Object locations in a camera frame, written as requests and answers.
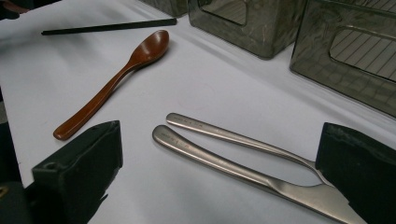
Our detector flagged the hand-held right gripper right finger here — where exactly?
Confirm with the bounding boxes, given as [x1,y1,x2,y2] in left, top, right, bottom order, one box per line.
[315,121,396,224]

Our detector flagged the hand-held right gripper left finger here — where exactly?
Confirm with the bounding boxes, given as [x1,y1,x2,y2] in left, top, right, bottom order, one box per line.
[32,119,123,224]

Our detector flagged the smoky transparent plastic bin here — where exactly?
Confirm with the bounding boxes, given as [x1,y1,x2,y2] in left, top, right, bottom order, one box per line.
[187,0,309,60]
[289,0,396,119]
[138,0,190,19]

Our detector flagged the metal fork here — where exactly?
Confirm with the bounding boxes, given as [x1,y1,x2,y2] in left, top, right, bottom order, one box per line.
[165,112,335,188]

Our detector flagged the brown wooden spoon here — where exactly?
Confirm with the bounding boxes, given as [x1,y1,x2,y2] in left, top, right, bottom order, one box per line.
[52,29,171,141]

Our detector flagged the black chopstick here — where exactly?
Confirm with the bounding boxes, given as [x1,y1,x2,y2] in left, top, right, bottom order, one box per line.
[40,18,177,36]

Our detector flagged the white table mat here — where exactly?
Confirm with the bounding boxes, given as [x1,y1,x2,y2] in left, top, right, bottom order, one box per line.
[0,0,396,224]

